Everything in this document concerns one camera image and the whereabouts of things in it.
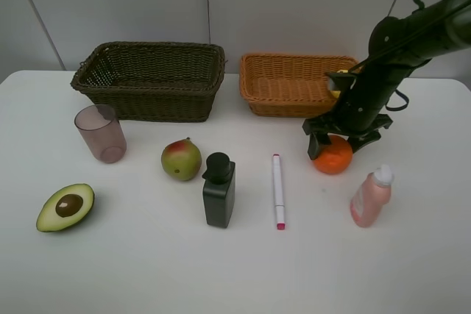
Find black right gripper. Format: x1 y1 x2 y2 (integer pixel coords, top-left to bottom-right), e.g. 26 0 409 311
302 74 393 160

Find orange tangerine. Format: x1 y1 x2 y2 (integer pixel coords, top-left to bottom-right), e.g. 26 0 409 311
313 135 353 175

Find yellow lemon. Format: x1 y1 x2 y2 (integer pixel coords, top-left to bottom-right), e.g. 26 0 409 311
329 69 348 99

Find pink bottle with white cap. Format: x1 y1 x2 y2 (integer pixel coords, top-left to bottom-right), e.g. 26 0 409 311
350 164 394 228

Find white marker with pink cap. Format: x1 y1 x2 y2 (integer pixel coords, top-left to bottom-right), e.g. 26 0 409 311
272 154 286 230

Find dark green pump bottle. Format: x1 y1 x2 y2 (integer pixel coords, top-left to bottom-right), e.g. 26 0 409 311
202 152 236 229

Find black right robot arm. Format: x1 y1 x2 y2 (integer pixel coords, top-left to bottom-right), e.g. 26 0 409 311
302 0 470 160

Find orange wicker basket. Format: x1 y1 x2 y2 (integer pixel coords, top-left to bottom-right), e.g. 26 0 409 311
239 54 358 118

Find red green mango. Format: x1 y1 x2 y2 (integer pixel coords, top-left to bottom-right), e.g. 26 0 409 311
160 138 202 181

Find dark brown wicker basket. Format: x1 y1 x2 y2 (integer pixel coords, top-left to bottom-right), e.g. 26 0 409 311
71 41 225 123

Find translucent pink plastic cup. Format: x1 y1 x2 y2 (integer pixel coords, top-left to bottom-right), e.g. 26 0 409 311
74 104 127 164

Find halved avocado with pit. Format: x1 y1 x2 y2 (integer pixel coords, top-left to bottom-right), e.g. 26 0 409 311
36 183 95 232

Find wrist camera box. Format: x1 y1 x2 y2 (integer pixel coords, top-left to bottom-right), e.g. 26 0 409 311
327 71 357 92

